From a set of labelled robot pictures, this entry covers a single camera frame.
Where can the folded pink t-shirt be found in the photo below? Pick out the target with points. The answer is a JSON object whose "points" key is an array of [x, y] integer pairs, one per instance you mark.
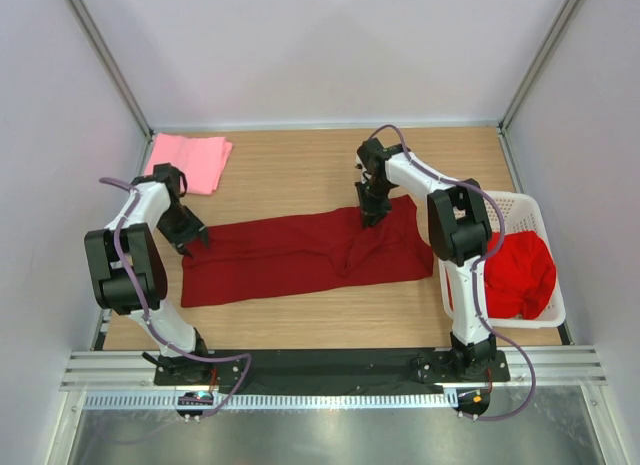
{"points": [[202, 160]]}

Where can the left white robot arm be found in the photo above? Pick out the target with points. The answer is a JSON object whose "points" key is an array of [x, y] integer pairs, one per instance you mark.
{"points": [[128, 276]]}

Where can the aluminium frame rail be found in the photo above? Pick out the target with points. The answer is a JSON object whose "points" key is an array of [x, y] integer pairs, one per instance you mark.
{"points": [[107, 370]]}

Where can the bright red t-shirt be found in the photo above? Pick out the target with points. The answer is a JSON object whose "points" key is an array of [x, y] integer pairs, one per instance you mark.
{"points": [[520, 278]]}

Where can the dark red t-shirt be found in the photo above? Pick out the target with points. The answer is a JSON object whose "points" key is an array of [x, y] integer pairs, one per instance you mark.
{"points": [[302, 254]]}

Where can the orange t-shirt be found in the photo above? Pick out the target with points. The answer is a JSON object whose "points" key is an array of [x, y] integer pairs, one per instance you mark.
{"points": [[448, 289]]}

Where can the white slotted cable duct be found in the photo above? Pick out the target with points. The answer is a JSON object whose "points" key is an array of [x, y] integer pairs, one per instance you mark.
{"points": [[183, 400]]}

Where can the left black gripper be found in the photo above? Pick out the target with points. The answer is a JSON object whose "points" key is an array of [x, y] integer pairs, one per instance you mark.
{"points": [[195, 230]]}

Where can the white plastic basket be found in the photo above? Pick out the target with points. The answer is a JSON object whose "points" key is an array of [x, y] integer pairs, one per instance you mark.
{"points": [[521, 213]]}

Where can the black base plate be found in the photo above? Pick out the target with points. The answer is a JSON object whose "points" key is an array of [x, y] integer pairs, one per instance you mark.
{"points": [[327, 371]]}

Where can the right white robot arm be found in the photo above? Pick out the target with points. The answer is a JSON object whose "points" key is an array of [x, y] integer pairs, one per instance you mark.
{"points": [[459, 233]]}

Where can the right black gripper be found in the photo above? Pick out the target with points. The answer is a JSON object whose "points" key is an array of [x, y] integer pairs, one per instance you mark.
{"points": [[371, 214]]}

